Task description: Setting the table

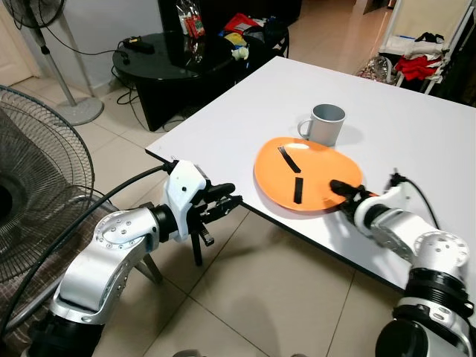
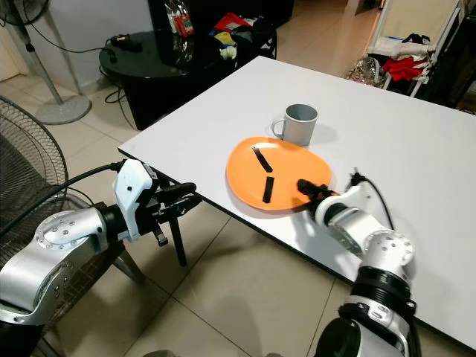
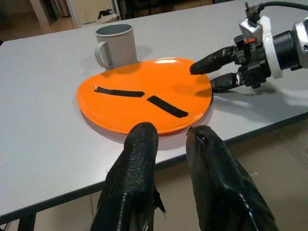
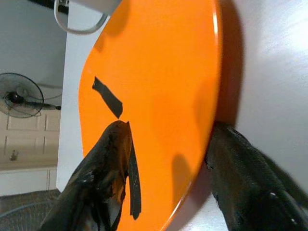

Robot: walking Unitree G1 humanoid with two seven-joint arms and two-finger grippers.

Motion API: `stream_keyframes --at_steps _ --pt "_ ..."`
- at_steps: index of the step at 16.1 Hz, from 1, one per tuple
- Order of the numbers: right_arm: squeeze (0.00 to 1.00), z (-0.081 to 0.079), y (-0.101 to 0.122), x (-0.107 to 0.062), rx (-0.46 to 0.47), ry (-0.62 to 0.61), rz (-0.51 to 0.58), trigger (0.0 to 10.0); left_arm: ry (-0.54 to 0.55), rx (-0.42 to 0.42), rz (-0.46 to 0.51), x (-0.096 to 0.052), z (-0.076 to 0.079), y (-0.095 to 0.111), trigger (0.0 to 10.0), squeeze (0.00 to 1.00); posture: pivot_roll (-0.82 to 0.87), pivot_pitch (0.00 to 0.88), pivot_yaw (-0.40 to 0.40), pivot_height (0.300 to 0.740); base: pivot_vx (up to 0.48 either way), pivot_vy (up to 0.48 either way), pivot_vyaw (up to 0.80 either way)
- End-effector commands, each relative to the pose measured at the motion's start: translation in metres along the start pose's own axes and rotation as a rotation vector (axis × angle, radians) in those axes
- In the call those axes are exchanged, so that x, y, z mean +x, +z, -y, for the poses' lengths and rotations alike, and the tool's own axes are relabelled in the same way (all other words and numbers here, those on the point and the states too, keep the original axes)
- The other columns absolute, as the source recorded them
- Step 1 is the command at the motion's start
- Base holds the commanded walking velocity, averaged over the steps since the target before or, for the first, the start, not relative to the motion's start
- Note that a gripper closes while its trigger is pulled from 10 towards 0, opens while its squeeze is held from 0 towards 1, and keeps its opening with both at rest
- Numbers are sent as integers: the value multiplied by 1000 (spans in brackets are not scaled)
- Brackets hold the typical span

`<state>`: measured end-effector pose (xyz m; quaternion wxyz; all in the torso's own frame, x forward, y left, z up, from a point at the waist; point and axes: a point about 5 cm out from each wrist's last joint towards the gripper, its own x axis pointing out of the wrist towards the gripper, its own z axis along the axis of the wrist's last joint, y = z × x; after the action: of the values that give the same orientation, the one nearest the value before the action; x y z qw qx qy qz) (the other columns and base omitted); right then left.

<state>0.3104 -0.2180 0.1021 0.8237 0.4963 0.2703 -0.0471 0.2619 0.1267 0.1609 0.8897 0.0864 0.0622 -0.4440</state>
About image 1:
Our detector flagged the red printed package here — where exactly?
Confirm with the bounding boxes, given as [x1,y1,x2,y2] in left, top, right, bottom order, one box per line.
[178,4,206,38]

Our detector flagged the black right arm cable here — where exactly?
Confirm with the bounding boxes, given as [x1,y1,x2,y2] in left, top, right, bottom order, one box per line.
[385,173,441,233]

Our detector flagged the dark wooden cabinet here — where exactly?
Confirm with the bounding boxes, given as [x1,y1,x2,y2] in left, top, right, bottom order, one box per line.
[160,0,302,45]

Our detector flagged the black table leg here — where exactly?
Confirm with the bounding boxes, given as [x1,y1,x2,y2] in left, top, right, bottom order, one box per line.
[191,223,204,267]

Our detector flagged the large black grille fan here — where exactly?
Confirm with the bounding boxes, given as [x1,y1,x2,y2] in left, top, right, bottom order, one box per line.
[0,84,96,287]

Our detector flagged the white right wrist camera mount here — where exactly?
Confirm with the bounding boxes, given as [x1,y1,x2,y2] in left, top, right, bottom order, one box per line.
[356,182,417,230]

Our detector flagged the black garment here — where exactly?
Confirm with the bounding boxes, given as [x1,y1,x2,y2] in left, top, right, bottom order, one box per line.
[415,32,446,45]

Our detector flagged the white garment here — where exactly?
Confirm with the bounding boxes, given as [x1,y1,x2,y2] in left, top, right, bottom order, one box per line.
[402,43,447,59]

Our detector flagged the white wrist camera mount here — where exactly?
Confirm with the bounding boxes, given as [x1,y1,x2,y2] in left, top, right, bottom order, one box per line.
[356,182,417,230]
[164,160,209,224]

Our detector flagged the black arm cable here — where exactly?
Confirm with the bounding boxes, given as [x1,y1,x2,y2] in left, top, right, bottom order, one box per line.
[385,173,441,233]
[0,162,176,335]

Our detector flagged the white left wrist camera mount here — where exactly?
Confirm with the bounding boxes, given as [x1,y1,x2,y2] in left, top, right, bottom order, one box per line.
[164,160,209,224]

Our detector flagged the red garment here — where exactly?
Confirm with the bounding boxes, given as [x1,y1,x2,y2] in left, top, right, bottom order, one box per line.
[394,54,446,80]

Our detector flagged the grey mug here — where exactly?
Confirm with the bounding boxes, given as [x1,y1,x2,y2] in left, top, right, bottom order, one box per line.
[297,103,347,147]

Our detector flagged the small black device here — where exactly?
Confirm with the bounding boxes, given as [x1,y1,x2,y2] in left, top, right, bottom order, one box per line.
[123,37,155,53]

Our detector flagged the black round glass table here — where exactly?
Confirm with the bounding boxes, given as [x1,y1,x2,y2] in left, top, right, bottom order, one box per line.
[112,31,291,132]

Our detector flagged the black furniture panel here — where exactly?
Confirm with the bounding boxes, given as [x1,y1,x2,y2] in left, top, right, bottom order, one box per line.
[439,22,476,99]

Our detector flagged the white frame clothes rack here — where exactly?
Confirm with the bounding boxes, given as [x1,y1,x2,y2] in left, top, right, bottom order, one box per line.
[379,0,476,94]

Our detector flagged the black bag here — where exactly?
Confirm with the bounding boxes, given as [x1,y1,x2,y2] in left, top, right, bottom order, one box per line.
[249,19,289,57]

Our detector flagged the grey metal stand leg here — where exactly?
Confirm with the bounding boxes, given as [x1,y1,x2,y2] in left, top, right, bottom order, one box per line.
[138,253,164,285]

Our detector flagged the grey pedestal fan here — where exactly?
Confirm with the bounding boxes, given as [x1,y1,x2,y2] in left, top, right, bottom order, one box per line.
[13,0,105,126]

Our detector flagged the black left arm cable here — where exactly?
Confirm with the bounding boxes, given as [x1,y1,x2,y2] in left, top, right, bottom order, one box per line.
[0,162,176,335]

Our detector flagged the red bag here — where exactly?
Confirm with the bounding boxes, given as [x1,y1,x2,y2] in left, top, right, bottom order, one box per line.
[223,13,260,32]

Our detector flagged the clear plastic bag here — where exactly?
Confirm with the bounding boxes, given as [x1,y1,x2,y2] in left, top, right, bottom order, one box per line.
[363,58,395,81]

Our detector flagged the orange plate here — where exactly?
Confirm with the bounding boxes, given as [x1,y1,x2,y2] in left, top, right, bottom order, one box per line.
[254,137,364,216]

